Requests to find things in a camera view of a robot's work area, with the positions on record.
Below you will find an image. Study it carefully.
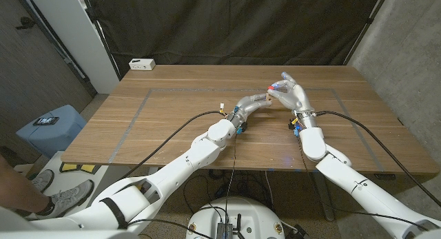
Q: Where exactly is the grey table leg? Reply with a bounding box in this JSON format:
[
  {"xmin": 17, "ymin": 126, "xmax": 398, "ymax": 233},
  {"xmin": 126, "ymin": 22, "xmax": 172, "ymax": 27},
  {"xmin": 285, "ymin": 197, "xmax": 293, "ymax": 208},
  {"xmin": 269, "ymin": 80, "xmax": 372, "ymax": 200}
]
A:
[{"xmin": 311, "ymin": 172, "xmax": 336, "ymax": 222}]

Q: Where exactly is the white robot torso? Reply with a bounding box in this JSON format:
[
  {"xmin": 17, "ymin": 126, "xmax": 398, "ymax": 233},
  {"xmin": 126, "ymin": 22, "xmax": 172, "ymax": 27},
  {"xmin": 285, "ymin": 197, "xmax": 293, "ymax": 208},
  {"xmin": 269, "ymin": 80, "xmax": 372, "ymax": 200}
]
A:
[{"xmin": 185, "ymin": 196, "xmax": 286, "ymax": 239}]

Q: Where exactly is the grey sneaker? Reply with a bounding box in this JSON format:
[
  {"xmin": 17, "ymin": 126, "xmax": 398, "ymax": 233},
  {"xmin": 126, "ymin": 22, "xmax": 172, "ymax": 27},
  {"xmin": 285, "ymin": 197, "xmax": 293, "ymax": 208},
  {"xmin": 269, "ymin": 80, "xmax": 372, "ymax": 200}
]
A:
[
  {"xmin": 32, "ymin": 179, "xmax": 95, "ymax": 222},
  {"xmin": 30, "ymin": 169, "xmax": 55, "ymax": 194}
]

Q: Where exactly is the yellow and black floor pad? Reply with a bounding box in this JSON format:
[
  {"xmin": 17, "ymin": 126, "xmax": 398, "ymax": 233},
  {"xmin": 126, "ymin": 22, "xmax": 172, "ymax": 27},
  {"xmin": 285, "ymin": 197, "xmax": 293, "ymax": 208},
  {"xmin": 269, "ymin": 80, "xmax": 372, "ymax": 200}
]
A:
[{"xmin": 60, "ymin": 162, "xmax": 101, "ymax": 174}]

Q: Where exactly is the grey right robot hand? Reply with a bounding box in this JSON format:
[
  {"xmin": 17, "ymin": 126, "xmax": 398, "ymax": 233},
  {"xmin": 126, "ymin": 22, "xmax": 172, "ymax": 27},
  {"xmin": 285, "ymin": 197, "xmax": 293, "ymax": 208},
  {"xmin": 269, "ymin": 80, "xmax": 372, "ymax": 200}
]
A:
[{"xmin": 267, "ymin": 72, "xmax": 318, "ymax": 129}]

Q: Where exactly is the person's bare leg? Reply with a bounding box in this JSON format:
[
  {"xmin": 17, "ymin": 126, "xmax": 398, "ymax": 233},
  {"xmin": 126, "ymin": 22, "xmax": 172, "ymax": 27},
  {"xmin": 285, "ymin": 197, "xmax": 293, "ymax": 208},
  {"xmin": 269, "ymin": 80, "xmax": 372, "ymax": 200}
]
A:
[{"xmin": 0, "ymin": 156, "xmax": 49, "ymax": 214}]

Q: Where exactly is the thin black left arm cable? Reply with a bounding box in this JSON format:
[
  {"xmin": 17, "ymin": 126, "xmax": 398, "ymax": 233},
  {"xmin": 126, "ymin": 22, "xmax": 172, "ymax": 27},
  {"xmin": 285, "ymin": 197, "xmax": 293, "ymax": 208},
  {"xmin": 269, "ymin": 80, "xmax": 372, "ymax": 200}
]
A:
[{"xmin": 127, "ymin": 135, "xmax": 238, "ymax": 239}]

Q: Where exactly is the blue stool with phone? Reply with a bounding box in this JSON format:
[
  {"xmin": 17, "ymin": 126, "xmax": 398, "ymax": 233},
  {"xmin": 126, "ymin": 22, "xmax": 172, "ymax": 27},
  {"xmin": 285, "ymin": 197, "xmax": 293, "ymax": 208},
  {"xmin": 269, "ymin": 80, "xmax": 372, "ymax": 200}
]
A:
[{"xmin": 15, "ymin": 104, "xmax": 87, "ymax": 159}]

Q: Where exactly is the black curtain backdrop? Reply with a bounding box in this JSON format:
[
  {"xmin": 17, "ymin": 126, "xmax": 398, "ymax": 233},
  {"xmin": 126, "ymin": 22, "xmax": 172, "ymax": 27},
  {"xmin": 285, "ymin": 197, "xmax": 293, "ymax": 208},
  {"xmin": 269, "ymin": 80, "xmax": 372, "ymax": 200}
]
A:
[{"xmin": 84, "ymin": 0, "xmax": 385, "ymax": 78}]

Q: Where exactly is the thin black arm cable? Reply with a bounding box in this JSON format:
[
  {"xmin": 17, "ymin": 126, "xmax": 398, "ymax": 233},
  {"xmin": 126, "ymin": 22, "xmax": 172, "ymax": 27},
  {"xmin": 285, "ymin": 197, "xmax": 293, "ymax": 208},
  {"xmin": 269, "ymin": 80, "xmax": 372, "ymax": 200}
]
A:
[
  {"xmin": 127, "ymin": 135, "xmax": 238, "ymax": 239},
  {"xmin": 296, "ymin": 134, "xmax": 430, "ymax": 231}
]

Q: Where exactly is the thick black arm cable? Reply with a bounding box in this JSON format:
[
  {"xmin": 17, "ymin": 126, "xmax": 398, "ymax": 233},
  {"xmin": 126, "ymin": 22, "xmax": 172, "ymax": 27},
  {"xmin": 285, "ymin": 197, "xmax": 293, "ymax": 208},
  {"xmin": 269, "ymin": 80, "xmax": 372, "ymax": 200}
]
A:
[
  {"xmin": 120, "ymin": 110, "xmax": 224, "ymax": 180},
  {"xmin": 315, "ymin": 110, "xmax": 441, "ymax": 207}
]

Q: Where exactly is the black door handle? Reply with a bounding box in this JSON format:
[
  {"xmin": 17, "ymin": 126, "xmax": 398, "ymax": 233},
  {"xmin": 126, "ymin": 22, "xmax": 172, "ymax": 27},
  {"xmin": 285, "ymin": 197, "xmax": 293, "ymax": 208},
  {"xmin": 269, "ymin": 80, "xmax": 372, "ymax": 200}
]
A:
[{"xmin": 14, "ymin": 17, "xmax": 37, "ymax": 30}]

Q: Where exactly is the white floor platform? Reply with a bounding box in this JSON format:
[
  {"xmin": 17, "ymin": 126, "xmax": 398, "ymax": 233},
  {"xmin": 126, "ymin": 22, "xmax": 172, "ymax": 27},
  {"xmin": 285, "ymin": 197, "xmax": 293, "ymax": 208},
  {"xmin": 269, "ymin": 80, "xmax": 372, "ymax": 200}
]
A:
[{"xmin": 34, "ymin": 151, "xmax": 114, "ymax": 198}]

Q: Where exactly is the wooden table panel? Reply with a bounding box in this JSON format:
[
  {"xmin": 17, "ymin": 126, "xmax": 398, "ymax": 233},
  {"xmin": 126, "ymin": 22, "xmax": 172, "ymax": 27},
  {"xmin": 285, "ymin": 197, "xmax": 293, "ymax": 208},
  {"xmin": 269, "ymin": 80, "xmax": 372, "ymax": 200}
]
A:
[{"xmin": 108, "ymin": 87, "xmax": 385, "ymax": 173}]

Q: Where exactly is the black phone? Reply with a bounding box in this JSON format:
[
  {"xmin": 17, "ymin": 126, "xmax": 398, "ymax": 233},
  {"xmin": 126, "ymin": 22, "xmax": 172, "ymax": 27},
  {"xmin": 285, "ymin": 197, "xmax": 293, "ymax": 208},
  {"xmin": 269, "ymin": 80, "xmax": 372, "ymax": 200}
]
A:
[{"xmin": 32, "ymin": 116, "xmax": 60, "ymax": 126}]

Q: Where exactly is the white power strip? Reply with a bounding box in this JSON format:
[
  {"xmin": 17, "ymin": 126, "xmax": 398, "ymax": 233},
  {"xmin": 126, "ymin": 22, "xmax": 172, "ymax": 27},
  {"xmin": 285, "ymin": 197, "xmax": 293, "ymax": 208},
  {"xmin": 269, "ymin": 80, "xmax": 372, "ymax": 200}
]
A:
[{"xmin": 128, "ymin": 58, "xmax": 156, "ymax": 71}]

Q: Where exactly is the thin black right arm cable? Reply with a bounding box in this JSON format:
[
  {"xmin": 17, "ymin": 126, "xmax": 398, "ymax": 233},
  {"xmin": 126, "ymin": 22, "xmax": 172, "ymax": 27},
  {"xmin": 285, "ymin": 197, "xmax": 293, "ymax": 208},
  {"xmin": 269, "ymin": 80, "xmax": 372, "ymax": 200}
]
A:
[{"xmin": 296, "ymin": 134, "xmax": 430, "ymax": 231}]

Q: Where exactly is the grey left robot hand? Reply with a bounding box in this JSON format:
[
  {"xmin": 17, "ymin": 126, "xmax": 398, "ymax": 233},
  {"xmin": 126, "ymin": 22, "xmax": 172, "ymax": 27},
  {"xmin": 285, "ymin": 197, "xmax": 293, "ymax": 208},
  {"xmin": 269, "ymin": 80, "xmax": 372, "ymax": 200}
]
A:
[{"xmin": 227, "ymin": 93, "xmax": 273, "ymax": 129}]

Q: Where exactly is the black floor cable bundle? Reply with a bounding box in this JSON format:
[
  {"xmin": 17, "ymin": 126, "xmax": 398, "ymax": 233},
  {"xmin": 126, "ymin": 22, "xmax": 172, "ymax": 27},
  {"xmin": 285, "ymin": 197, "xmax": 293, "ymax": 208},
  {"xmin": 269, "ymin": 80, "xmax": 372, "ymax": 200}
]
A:
[{"xmin": 182, "ymin": 168, "xmax": 276, "ymax": 216}]

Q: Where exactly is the white pillar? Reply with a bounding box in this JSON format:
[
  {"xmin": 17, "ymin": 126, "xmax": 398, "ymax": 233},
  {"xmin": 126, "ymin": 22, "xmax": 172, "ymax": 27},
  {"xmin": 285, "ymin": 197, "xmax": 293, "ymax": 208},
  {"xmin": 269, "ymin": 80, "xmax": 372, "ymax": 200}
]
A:
[{"xmin": 25, "ymin": 0, "xmax": 120, "ymax": 94}]

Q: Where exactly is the black backdrop frame pole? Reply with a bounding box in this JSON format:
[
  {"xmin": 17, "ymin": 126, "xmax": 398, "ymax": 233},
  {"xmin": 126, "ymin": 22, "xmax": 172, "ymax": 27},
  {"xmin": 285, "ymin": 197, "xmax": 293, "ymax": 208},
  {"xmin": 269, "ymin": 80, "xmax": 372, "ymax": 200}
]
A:
[
  {"xmin": 81, "ymin": 0, "xmax": 121, "ymax": 81},
  {"xmin": 344, "ymin": 0, "xmax": 392, "ymax": 66}
]

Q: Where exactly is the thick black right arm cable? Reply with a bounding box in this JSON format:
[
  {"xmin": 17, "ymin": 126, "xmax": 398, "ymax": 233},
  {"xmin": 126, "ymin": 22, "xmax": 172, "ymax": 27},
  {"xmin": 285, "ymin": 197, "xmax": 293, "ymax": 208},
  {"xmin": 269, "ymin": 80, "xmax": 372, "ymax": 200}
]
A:
[{"xmin": 315, "ymin": 110, "xmax": 441, "ymax": 207}]

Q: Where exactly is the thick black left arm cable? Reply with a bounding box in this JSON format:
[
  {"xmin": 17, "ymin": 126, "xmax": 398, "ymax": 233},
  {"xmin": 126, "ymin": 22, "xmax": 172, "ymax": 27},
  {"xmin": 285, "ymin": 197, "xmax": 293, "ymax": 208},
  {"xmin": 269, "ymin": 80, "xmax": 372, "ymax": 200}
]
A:
[{"xmin": 120, "ymin": 110, "xmax": 224, "ymax": 180}]

